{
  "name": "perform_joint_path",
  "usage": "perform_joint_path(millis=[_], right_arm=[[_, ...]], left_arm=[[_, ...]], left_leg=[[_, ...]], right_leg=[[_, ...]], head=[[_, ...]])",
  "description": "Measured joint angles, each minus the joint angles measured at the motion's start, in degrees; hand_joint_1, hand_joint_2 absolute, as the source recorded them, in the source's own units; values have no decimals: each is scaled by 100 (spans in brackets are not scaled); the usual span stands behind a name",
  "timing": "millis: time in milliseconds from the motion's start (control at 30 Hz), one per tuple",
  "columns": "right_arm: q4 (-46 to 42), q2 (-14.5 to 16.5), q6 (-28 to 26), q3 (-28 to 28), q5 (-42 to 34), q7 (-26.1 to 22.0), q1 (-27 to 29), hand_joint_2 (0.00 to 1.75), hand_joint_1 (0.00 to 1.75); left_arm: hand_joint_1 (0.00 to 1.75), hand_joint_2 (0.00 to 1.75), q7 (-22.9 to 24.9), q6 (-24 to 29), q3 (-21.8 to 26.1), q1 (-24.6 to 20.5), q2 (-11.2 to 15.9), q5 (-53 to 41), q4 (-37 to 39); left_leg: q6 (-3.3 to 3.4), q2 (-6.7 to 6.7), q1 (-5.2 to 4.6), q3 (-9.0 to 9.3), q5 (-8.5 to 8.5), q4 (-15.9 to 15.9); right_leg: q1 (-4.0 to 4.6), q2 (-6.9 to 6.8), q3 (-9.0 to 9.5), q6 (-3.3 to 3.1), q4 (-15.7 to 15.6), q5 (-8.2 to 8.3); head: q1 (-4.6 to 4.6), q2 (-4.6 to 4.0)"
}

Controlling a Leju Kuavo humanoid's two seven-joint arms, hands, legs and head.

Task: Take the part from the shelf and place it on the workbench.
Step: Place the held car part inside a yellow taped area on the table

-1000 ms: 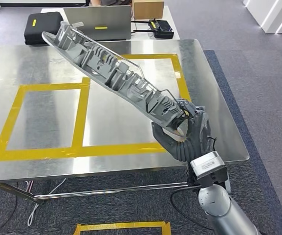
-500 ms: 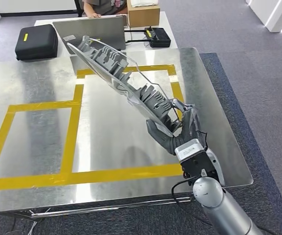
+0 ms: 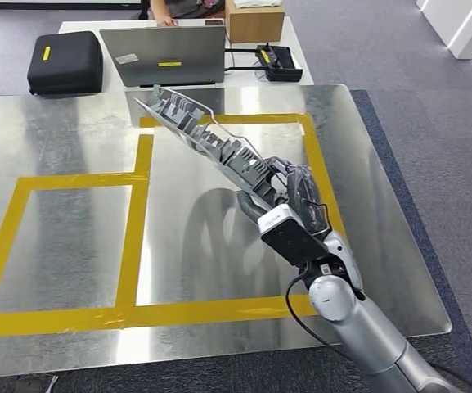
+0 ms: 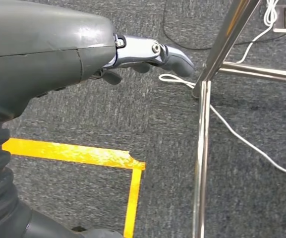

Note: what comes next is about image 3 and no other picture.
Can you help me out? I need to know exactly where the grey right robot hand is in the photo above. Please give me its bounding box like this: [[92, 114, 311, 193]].
[[237, 157, 331, 235]]

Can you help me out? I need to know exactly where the silver plastic wheel hubcap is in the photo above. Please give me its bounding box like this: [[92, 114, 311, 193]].
[[133, 84, 298, 214]]

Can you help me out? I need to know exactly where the steel workbench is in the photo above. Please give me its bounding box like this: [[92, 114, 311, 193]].
[[0, 84, 453, 381]]

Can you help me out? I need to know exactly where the brown cardboard box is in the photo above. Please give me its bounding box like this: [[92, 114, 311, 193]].
[[224, 0, 286, 44]]

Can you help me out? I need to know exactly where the grey laptop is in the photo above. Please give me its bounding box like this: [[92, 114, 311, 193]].
[[99, 24, 227, 89]]

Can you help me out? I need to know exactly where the white display plinth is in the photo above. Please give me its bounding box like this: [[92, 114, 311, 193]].
[[415, 0, 472, 61]]

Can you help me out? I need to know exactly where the person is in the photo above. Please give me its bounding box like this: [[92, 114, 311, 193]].
[[149, 0, 226, 27]]

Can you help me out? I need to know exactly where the black zip case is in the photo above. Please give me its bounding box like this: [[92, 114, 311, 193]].
[[27, 30, 104, 97]]

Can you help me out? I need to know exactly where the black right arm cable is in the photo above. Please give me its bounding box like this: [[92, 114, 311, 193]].
[[285, 269, 472, 393]]

